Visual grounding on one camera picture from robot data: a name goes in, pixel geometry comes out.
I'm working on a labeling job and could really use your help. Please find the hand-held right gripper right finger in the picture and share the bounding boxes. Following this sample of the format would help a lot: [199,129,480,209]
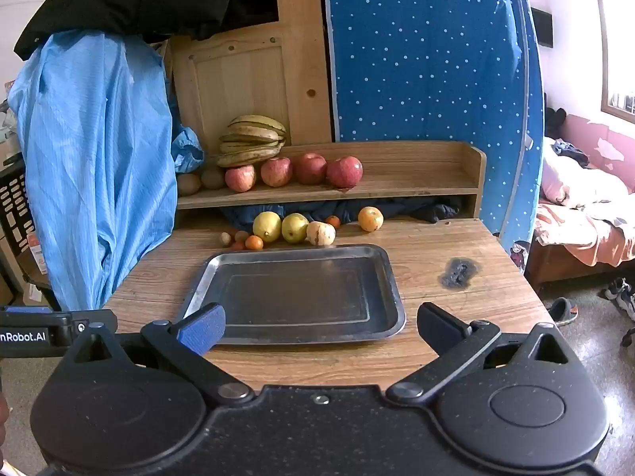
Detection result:
[387,302,571,405]

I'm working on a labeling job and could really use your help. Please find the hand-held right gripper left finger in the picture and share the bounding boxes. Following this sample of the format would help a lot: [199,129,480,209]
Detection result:
[64,302,255,404]

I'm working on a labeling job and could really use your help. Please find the metal tray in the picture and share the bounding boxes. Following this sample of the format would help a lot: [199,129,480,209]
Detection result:
[183,244,408,346]

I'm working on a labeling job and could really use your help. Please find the yellow lemon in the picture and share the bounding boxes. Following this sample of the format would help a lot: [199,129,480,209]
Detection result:
[252,211,283,244]

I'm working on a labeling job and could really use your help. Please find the orange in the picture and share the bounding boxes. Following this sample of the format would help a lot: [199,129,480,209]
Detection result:
[358,206,384,233]

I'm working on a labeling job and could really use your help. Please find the yellow-green pear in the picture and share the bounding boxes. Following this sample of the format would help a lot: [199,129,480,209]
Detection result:
[281,213,310,244]

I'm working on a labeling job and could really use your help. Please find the pale spotted pear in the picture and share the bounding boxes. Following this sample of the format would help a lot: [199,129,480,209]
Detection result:
[306,221,337,247]

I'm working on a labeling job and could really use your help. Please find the slipper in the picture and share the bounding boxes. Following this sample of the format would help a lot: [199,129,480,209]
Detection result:
[548,297,580,327]

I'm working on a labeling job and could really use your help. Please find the black crate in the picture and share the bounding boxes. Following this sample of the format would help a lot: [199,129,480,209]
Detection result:
[0,163,38,259]

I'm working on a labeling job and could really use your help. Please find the dark blue cloth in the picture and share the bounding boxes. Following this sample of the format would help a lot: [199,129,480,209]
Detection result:
[218,197,464,226]

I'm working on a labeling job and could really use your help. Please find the red apple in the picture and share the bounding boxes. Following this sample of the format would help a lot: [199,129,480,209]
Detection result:
[260,157,293,188]
[225,163,257,192]
[294,153,328,185]
[326,155,364,189]

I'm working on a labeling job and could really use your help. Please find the wooden shelf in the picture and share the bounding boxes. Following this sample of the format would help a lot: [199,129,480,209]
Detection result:
[173,140,488,219]

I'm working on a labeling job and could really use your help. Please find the pink bedding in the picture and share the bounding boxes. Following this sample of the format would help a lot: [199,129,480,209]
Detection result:
[528,114,635,293]

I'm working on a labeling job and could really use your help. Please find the blue plastic bag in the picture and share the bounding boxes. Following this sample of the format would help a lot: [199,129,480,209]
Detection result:
[170,125,206,175]

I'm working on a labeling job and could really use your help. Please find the sneaker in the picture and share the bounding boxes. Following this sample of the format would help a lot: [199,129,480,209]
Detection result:
[600,278,635,321]

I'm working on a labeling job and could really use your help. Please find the light blue plastic cover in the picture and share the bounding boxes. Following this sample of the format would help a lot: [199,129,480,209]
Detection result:
[7,30,179,311]

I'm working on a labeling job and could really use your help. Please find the bunch of bananas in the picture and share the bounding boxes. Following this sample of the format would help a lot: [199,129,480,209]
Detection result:
[217,114,287,168]

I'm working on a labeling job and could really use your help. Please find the dark clothes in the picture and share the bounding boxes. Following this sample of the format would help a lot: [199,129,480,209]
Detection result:
[550,139,591,167]

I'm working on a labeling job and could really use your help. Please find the wooden cabinet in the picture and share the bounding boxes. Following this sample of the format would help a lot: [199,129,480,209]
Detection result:
[161,0,333,154]

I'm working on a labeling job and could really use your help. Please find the blue dotted fabric wardrobe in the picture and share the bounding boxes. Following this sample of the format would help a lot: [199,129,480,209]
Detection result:
[320,0,546,259]

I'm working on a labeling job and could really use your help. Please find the window frame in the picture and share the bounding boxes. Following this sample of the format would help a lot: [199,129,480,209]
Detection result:
[590,0,635,122]

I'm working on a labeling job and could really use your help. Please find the black wall box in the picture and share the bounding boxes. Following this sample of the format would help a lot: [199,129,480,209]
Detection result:
[531,8,554,49]

